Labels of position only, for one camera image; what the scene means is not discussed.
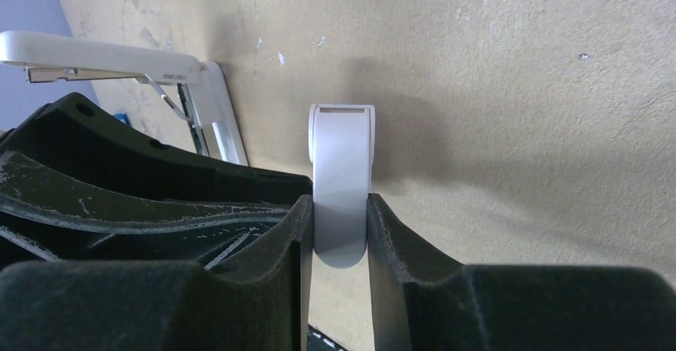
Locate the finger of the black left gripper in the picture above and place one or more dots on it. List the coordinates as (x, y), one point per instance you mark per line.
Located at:
(51, 222)
(77, 138)

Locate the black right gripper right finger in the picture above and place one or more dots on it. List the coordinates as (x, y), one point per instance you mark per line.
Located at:
(422, 299)

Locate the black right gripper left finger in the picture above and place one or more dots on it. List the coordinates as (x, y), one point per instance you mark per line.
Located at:
(256, 299)

